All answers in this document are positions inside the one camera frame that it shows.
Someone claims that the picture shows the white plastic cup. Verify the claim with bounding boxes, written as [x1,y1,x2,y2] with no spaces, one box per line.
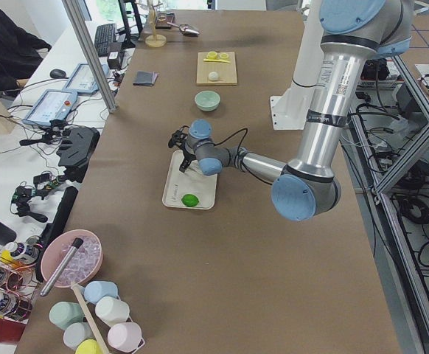
[95,296,130,327]

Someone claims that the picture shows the yellow plastic cup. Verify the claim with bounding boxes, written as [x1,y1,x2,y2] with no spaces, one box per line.
[75,339,102,354]

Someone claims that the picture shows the pink plastic cup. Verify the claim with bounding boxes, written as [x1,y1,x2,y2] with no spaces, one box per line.
[107,322,142,353]

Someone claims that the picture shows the pink bowl with ice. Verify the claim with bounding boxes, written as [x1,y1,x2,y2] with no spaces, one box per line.
[41,229,103,288]

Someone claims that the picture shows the beige rabbit tray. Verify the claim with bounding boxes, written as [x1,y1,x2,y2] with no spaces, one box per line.
[162,150,217,210]

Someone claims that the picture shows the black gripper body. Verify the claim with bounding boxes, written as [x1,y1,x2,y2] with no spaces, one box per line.
[168,127,196,166]

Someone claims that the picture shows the steel muddler rod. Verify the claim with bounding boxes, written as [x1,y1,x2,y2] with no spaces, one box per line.
[40,237,84,296]

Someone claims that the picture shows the teach pendant tablet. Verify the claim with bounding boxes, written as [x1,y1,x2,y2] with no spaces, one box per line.
[63,63,99,95]
[22,89,77,127]

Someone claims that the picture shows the black controller device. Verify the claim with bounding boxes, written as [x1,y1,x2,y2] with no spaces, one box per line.
[57,127,100,182]

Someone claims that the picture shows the steel scoop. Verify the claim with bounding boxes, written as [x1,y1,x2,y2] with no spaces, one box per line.
[168,22,200,37]

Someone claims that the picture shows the aluminium frame post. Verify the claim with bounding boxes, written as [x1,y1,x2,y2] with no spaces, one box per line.
[62,0,116,114]

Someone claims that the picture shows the mint green bowl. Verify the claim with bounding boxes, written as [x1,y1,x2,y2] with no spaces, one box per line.
[194,90,220,112]

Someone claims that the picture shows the black keyboard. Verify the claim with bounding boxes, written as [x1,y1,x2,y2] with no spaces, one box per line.
[94,23,116,58]

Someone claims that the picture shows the person in black clothes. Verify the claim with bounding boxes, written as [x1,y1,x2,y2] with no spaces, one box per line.
[0,10,52,96]

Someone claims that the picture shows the grey folded cloth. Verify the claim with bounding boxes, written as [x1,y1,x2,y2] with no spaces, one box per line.
[133,71,158,86]

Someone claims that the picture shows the yellow plastic knife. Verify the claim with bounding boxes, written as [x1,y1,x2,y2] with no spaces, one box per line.
[203,58,231,64]

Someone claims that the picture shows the near teach pendant tablet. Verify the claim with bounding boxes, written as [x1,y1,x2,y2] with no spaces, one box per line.
[22,89,77,127]

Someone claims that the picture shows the green lime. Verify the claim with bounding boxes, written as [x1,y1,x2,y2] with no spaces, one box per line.
[181,193,200,207]

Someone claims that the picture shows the far teach pendant tablet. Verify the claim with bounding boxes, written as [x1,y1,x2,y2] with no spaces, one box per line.
[63,63,99,95]

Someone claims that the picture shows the black computer mouse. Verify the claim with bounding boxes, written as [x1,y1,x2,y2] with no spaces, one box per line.
[49,69,67,79]

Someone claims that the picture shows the wooden cutting board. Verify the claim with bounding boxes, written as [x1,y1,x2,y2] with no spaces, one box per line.
[196,52,237,86]

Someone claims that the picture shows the stacked lemon slices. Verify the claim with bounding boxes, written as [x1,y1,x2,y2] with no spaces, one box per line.
[206,51,218,60]

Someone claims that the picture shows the green plastic cup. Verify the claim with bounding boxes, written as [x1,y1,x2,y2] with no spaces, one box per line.
[49,302,84,330]

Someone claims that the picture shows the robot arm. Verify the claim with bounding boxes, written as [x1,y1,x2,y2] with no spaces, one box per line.
[168,1,414,221]

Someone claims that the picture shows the blue plastic cup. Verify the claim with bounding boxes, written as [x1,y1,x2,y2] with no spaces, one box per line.
[83,280,119,305]

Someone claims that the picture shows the grey plastic cup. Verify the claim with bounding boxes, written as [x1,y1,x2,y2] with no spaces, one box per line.
[63,322,94,350]

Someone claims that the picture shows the wooden mug tree stand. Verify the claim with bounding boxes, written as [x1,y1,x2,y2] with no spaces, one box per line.
[144,0,167,48]

